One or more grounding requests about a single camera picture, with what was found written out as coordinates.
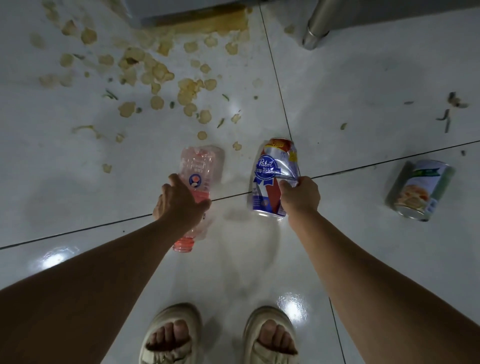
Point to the beige left sandal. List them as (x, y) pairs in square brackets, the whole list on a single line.
[(187, 313)]

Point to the green label tin can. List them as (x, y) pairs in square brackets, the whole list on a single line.
[(422, 189)]

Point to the green vegetable scraps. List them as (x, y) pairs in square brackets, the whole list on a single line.
[(452, 101)]

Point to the person's right hand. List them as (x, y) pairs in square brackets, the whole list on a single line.
[(302, 197)]

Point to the pink plastic bottle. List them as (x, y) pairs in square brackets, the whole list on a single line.
[(200, 165)]

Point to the brown liquid spill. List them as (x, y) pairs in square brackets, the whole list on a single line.
[(213, 23)]

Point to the person's left hand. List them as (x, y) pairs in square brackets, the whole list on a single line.
[(179, 206)]

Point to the person's right forearm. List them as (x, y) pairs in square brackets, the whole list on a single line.
[(375, 296)]

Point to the person's right thumb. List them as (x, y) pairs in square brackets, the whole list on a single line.
[(285, 186)]

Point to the silver metal cylinder leg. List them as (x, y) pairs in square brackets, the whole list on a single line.
[(318, 22)]

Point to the person's left forearm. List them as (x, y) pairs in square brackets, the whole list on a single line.
[(82, 292)]

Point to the scattered potato chips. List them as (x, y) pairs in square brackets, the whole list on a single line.
[(157, 71)]

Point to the beige right sandal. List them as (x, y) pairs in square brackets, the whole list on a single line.
[(258, 354)]

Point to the beige sandal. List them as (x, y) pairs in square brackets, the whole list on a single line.
[(187, 313), (258, 354)]

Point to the crushed blue red drink can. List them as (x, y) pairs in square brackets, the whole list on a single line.
[(268, 168)]

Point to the person's left foot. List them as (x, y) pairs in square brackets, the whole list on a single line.
[(170, 333)]

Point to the person's right foot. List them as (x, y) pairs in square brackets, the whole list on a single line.
[(275, 335)]

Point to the person's left thumb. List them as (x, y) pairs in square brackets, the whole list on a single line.
[(202, 206)]

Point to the grey cabinet panel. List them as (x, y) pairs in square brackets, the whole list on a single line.
[(405, 9)]

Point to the person's foot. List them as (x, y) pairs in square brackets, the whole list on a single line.
[(170, 333), (275, 335)]

